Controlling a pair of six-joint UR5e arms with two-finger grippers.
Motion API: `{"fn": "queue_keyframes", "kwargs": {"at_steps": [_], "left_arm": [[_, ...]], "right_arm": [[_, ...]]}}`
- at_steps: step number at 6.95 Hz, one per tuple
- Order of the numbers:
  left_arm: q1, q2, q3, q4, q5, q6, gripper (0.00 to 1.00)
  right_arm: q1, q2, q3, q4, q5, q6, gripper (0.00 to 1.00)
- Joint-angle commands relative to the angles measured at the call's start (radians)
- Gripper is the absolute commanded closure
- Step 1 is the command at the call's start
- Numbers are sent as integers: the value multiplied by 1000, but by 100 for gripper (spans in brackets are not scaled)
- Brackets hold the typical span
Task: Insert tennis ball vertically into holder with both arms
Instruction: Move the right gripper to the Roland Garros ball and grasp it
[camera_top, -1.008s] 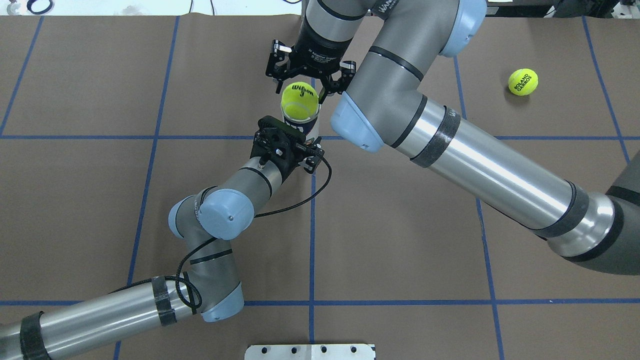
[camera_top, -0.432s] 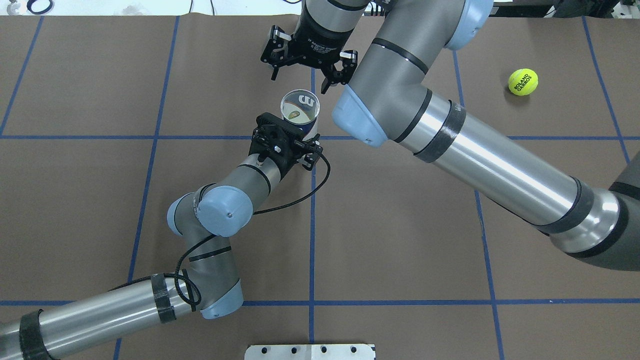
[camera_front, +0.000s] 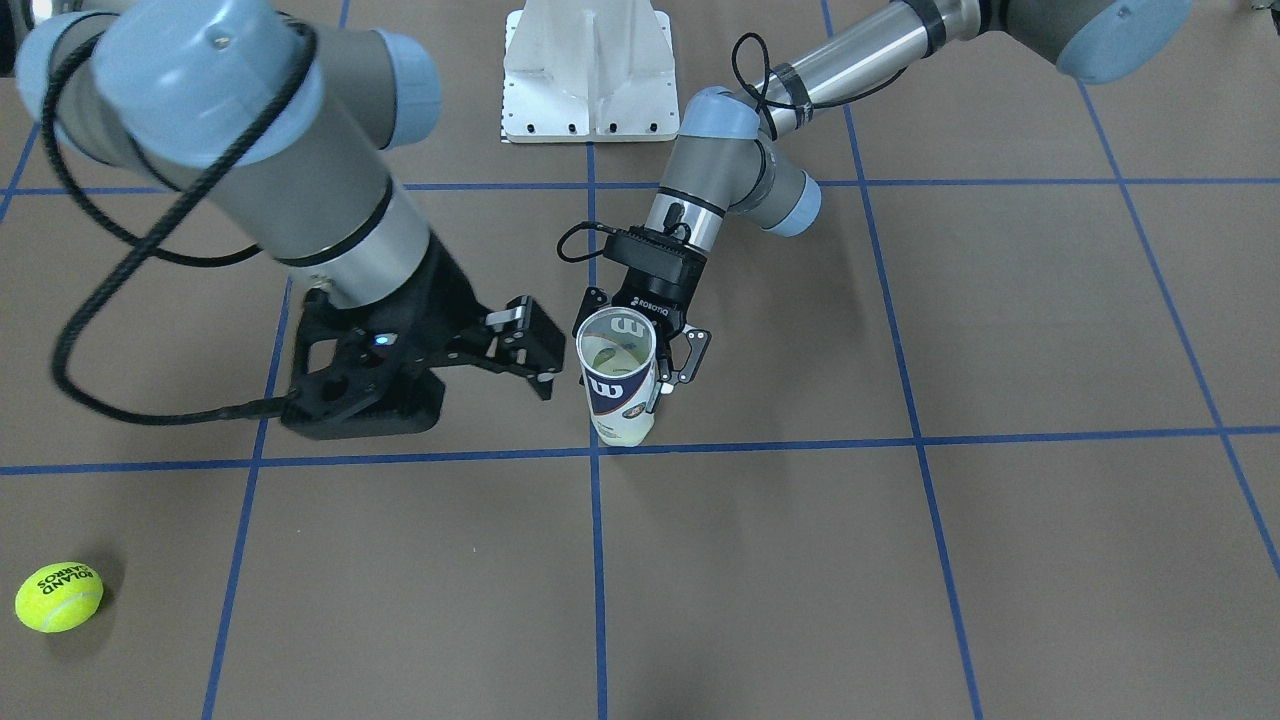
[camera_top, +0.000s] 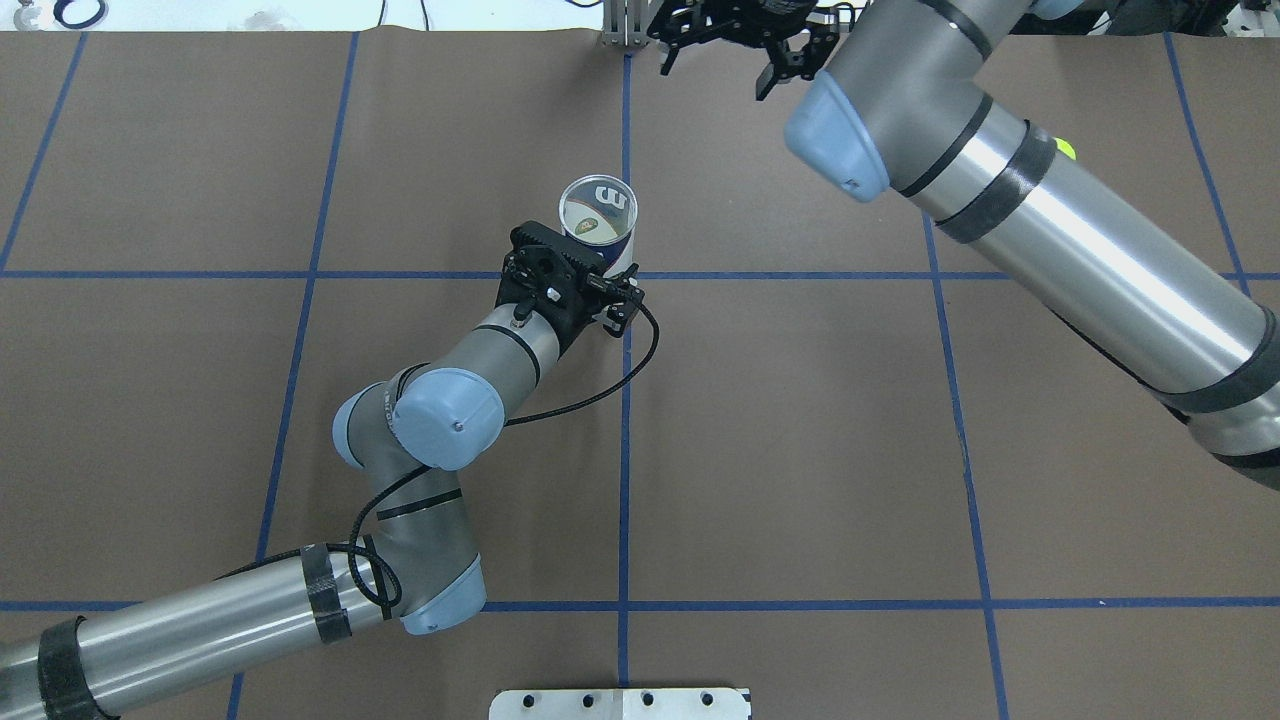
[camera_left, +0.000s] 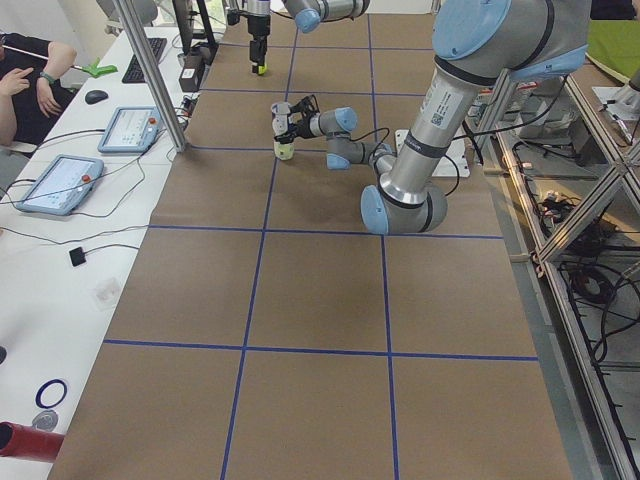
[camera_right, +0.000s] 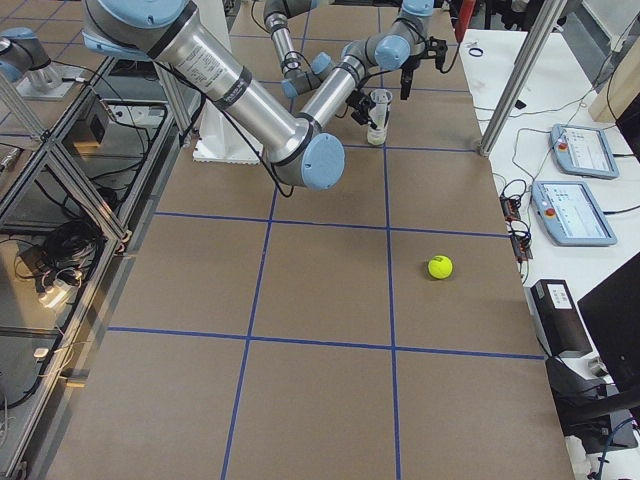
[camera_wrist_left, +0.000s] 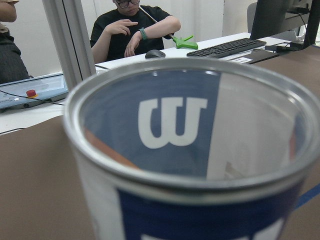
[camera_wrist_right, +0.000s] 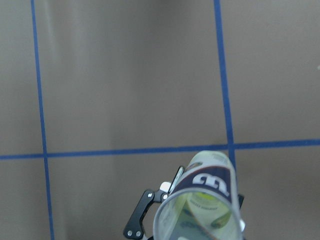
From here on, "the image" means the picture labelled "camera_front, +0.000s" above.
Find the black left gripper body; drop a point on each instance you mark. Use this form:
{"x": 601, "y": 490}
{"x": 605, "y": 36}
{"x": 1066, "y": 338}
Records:
{"x": 652, "y": 297}

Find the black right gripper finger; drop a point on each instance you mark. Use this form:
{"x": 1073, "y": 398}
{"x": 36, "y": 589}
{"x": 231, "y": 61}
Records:
{"x": 529, "y": 344}

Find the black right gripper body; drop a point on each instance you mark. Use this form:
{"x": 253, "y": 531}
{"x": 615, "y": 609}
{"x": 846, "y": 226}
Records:
{"x": 449, "y": 302}

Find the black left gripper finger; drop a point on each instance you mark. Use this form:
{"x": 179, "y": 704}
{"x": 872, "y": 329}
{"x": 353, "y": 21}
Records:
{"x": 668, "y": 376}
{"x": 594, "y": 300}

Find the clear Wilson tennis ball can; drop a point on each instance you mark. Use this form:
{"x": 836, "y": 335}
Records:
{"x": 618, "y": 404}

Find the Wilson 3 tennis ball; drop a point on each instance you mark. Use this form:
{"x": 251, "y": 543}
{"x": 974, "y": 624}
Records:
{"x": 607, "y": 357}

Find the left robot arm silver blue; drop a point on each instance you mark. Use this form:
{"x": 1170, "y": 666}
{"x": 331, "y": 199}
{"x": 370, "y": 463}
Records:
{"x": 726, "y": 159}

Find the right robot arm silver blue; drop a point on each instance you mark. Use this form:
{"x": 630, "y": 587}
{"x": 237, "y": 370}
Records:
{"x": 206, "y": 133}

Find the Roland Garros tennis ball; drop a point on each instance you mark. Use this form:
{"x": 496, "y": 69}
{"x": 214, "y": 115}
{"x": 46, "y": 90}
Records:
{"x": 59, "y": 597}

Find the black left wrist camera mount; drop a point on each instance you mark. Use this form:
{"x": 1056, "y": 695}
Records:
{"x": 654, "y": 252}

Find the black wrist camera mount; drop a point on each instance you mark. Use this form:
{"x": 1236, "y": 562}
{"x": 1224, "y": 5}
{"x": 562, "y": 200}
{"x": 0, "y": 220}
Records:
{"x": 366, "y": 390}
{"x": 654, "y": 252}

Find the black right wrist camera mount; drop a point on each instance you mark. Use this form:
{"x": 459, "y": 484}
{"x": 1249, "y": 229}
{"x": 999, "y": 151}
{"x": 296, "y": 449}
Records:
{"x": 366, "y": 390}

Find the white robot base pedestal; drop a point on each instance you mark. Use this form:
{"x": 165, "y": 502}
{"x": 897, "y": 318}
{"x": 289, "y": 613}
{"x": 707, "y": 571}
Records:
{"x": 589, "y": 72}

